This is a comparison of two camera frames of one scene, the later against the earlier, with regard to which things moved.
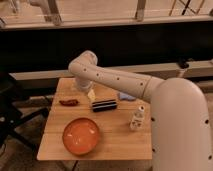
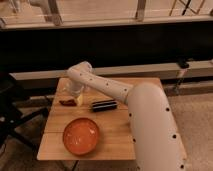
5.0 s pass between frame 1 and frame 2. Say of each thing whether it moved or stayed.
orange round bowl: stayed
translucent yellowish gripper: moved
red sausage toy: stayed
